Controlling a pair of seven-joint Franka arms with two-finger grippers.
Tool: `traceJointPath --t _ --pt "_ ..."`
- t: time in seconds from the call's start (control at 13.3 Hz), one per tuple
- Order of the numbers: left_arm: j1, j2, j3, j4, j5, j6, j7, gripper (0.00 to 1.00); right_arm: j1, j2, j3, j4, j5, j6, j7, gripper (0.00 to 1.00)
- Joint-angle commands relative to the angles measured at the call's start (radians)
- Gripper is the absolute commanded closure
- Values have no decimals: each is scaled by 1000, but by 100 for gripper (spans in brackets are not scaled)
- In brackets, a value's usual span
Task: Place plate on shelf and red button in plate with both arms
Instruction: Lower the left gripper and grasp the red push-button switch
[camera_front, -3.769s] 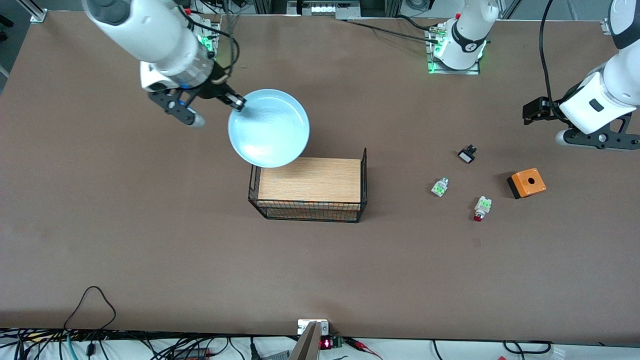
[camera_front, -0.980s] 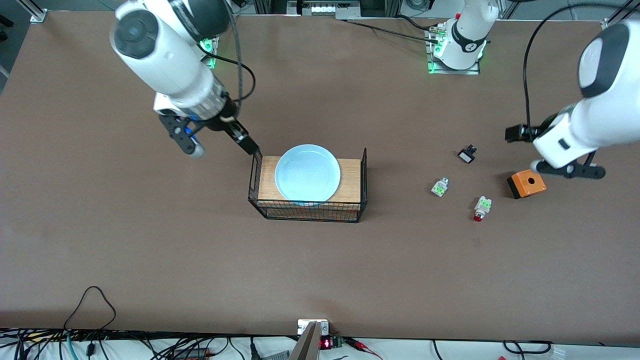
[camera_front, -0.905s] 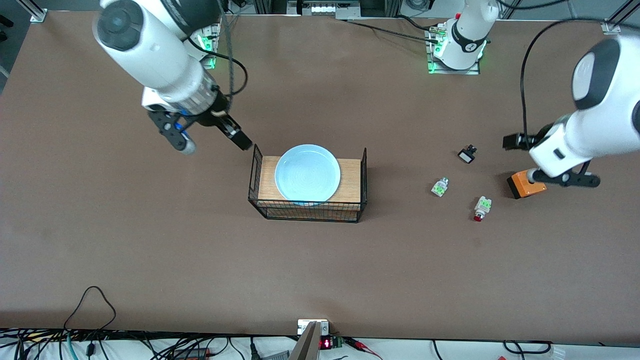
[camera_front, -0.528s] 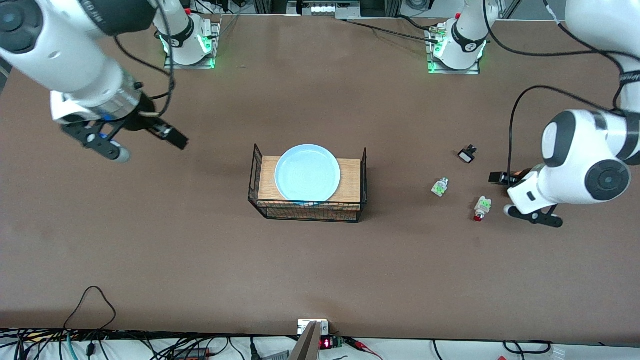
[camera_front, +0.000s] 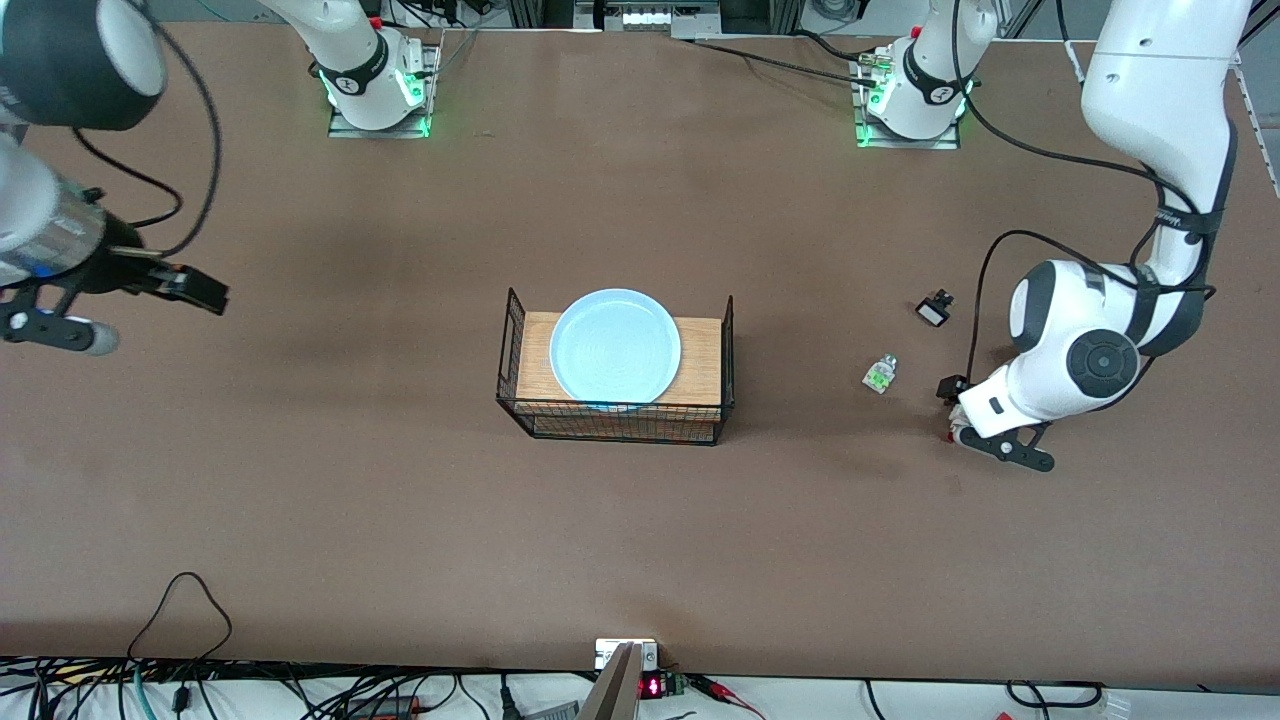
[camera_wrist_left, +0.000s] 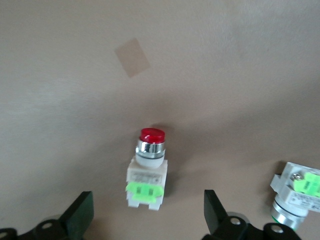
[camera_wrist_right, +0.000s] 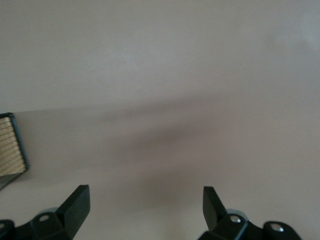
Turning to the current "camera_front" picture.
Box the light blue round plate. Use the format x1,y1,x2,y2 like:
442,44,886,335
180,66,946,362
548,287,684,412

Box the wooden board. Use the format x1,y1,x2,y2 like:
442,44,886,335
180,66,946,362
514,311,724,442

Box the red clip test leads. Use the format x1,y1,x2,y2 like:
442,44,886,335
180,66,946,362
688,673,769,720

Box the black power adapter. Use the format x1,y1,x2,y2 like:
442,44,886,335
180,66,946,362
340,694,423,720

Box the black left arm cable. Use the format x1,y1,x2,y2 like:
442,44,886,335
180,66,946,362
950,0,1216,381

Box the short black right arm cable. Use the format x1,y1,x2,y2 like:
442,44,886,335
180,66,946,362
72,128,185,229

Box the long black right arm cable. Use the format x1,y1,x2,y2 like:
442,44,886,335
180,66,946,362
140,15,222,259

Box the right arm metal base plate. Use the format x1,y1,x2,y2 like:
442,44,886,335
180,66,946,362
327,38,443,140

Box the black wire basket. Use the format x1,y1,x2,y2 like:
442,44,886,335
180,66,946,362
496,287,737,448

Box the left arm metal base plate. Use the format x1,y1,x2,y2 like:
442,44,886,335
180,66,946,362
851,48,964,152

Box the black oval looped cable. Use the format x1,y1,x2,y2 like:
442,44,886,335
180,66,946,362
1004,679,1107,710

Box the black base cable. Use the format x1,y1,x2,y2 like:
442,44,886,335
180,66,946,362
686,38,883,91

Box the silver metal bracket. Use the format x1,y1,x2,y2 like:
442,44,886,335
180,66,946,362
594,637,660,672

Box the grey camera stand bar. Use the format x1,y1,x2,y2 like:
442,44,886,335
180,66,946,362
578,643,643,720

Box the aluminium frame structure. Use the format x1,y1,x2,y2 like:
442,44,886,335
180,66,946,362
505,0,803,41

